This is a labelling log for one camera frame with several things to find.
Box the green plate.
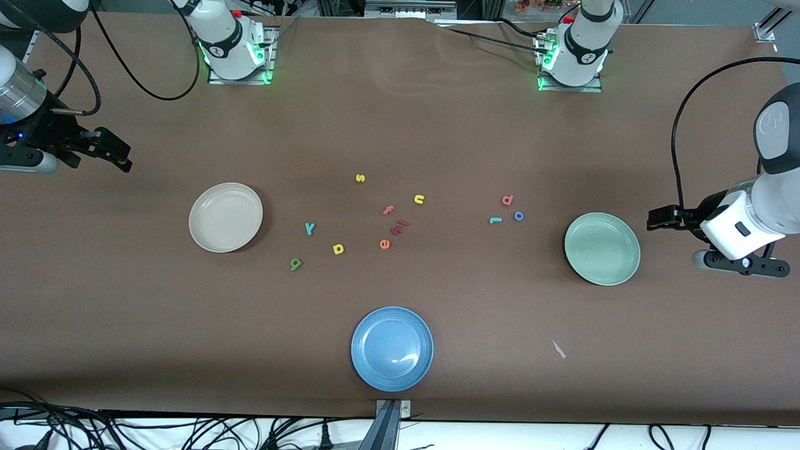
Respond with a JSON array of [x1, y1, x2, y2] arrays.
[[564, 212, 642, 287]]

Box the beige brown plate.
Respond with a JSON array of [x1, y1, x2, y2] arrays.
[[188, 182, 264, 254]]

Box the brown table cover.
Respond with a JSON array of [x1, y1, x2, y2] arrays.
[[0, 12, 800, 427]]

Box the blue plate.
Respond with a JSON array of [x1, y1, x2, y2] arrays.
[[350, 306, 434, 393]]

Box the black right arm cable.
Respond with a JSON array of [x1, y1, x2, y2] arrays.
[[47, 0, 204, 116]]

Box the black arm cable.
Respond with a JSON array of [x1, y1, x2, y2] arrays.
[[47, 0, 204, 116], [671, 57, 800, 213]]

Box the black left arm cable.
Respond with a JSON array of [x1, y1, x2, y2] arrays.
[[671, 57, 800, 213]]

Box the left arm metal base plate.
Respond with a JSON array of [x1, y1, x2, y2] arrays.
[[536, 31, 604, 93]]

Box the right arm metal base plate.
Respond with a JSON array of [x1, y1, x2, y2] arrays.
[[208, 25, 277, 85]]

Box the black base power cable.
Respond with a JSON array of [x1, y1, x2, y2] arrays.
[[434, 19, 554, 63]]

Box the black floor cable tangle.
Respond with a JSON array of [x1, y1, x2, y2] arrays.
[[0, 387, 354, 450]]

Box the silver aluminium frame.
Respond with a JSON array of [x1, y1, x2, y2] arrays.
[[364, 0, 458, 19]]

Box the metal camera post bracket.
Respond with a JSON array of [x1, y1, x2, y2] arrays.
[[359, 399, 413, 450]]

